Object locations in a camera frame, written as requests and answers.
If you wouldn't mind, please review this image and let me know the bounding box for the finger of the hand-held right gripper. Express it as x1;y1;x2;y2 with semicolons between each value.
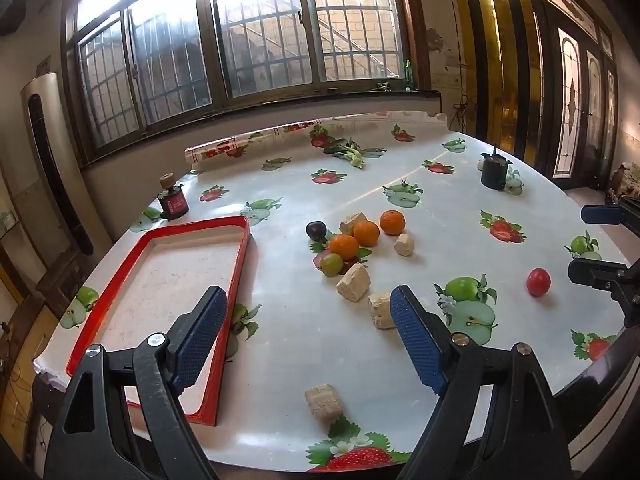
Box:
567;257;640;328
581;204;623;224

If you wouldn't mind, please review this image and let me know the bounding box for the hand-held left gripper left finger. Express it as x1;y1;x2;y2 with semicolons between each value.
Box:
44;285;228;480

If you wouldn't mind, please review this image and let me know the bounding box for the standing air conditioner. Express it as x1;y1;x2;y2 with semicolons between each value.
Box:
20;72;113;266

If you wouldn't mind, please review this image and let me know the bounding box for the barred window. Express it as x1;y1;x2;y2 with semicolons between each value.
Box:
60;0;431;161

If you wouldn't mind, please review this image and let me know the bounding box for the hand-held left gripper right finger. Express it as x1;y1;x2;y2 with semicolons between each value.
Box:
390;285;573;480

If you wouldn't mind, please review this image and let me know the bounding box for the fruit-print tablecloth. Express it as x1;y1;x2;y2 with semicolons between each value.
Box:
32;112;640;473

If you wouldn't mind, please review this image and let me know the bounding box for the black cup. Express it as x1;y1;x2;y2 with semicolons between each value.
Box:
481;144;513;191

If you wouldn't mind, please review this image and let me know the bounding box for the stained glass door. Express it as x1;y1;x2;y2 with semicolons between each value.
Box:
530;0;621;191

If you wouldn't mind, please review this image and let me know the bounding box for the dark bottle with cork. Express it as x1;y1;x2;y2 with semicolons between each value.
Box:
157;172;188;221

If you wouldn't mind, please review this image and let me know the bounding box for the green leafy vegetable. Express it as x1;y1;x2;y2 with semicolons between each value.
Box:
324;139;368;168

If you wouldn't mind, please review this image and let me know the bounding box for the red-rimmed tray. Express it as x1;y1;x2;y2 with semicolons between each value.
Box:
65;215;251;427

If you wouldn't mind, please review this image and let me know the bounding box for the red tomato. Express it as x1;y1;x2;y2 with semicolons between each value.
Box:
526;267;552;297

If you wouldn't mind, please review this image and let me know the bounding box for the orange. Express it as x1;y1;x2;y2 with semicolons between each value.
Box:
353;220;381;247
379;209;406;236
328;234;361;262

